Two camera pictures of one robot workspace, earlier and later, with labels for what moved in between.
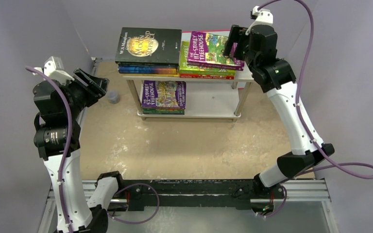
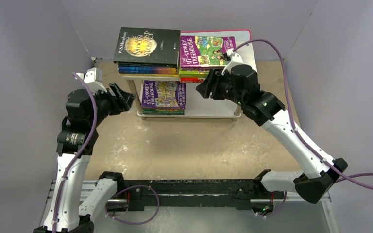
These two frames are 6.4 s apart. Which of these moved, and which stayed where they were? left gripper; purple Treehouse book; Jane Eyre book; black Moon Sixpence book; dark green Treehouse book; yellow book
Moved: left gripper
Stayed: yellow book; Jane Eyre book; purple Treehouse book; dark green Treehouse book; black Moon Sixpence book
